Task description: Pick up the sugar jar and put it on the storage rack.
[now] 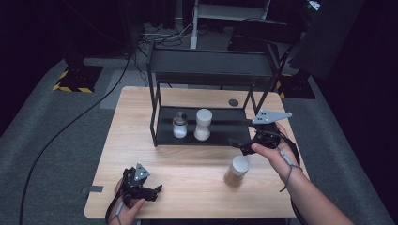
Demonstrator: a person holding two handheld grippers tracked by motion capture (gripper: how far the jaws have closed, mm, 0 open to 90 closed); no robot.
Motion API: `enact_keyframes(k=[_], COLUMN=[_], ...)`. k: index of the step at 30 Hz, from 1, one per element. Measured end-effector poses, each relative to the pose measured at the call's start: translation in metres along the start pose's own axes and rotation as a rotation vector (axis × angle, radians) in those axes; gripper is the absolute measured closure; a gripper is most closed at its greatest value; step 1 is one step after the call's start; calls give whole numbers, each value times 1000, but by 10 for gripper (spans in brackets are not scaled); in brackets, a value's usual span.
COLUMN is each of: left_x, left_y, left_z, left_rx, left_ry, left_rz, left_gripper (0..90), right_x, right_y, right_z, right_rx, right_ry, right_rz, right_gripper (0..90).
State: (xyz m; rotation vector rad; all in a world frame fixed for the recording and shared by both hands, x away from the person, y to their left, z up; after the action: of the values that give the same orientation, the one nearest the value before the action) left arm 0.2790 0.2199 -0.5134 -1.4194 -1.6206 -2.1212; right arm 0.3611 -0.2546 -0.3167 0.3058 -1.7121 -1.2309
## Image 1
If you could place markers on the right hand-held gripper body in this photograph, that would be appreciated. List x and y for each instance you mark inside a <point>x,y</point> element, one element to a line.
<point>266,134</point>

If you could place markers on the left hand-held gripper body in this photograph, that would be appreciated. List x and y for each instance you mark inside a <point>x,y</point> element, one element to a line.
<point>134,187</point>

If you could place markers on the white-lidded jar of brown powder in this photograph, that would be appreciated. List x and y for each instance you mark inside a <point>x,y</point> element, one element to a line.
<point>236,172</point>

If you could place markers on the white-lidded jar of white powder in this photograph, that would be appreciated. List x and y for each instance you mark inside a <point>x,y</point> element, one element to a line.
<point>202,125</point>

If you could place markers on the glass shaker with silver lid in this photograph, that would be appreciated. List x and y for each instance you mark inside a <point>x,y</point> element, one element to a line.
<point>180,126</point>

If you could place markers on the black two-tier metal rack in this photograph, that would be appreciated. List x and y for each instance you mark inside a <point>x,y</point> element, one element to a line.
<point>203,72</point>

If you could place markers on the person's left hand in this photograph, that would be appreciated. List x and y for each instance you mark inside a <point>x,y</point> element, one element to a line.
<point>128,214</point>

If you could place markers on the person's right hand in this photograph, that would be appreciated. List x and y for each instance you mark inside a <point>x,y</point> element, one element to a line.
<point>278,159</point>

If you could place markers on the round dark table grommet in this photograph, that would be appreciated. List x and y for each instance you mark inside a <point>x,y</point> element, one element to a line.
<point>233,102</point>

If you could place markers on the grey table edge clamp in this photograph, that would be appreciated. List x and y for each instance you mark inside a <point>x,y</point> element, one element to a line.
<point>93,188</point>

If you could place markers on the black yellow striped stand base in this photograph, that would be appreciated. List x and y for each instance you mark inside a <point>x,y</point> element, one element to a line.
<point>78,79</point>
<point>297,89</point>

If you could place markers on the black case on floor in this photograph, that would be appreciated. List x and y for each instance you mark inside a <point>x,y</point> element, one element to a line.
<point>263,33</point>

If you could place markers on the large dark tilted panel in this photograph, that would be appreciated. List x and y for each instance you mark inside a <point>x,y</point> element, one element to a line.
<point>325,37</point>

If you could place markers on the white metal stand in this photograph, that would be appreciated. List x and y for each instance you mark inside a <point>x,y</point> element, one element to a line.
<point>228,11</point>

